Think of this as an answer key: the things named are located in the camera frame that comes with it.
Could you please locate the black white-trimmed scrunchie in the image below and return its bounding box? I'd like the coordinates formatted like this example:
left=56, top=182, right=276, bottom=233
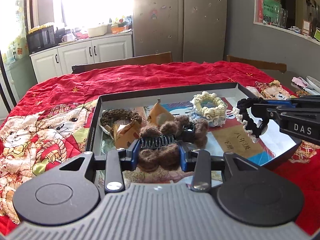
left=232, top=98, right=269, bottom=143

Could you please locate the brown fuzzy claw clip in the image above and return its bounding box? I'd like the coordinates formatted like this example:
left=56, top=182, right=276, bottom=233
left=138, top=135, right=180, bottom=173
left=140, top=115, right=209, bottom=148

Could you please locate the cream knitted scrunchie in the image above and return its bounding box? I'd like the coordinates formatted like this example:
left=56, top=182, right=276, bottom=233
left=190, top=91, right=227, bottom=120

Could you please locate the light blue knitted scrunchie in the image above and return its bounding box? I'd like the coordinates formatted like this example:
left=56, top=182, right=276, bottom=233
left=189, top=112, right=226, bottom=127

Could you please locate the brown braided scrunchie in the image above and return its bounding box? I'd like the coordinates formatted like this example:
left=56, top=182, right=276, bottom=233
left=100, top=109, right=142, bottom=127

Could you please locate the brown pyramid paper packet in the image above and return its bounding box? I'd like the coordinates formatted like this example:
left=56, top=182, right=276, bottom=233
left=147, top=98, right=175, bottom=127

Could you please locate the wooden bead trivet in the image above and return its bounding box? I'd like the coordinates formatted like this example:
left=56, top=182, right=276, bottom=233
left=296, top=90, right=310, bottom=97

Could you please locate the pink scalloped paper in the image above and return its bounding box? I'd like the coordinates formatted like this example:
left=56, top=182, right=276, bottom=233
left=292, top=77, right=313, bottom=89

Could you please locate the grey ceramic plate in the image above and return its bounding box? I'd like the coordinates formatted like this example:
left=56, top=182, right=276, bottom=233
left=306, top=76, right=320, bottom=93

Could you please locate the black shallow cardboard box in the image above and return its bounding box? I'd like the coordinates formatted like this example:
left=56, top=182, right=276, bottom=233
left=86, top=83, right=301, bottom=168

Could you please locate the red quilted bear blanket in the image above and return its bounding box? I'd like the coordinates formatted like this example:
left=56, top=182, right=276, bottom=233
left=1, top=61, right=319, bottom=239

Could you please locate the green paper sign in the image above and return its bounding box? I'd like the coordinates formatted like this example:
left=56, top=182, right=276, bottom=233
left=263, top=0, right=281, bottom=24

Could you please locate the dark wooden chair back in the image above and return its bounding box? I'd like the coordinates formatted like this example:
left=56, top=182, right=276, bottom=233
left=72, top=51, right=173, bottom=74

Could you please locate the white kitchen cabinet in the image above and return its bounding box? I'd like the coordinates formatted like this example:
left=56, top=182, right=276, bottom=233
left=30, top=31, right=133, bottom=83

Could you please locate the steel double-door refrigerator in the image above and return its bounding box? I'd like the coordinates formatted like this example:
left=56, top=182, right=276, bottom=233
left=132, top=0, right=227, bottom=63

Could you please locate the orange bowl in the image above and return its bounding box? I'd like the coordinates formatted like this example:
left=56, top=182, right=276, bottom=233
left=111, top=25, right=129, bottom=34

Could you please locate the beige plastic basin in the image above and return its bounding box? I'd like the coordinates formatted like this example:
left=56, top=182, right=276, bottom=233
left=87, top=25, right=107, bottom=38

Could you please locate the white mug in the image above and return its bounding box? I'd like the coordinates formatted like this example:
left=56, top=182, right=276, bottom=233
left=61, top=34, right=72, bottom=43

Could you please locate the black microwave oven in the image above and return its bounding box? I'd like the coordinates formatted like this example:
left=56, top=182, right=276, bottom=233
left=27, top=25, right=57, bottom=54

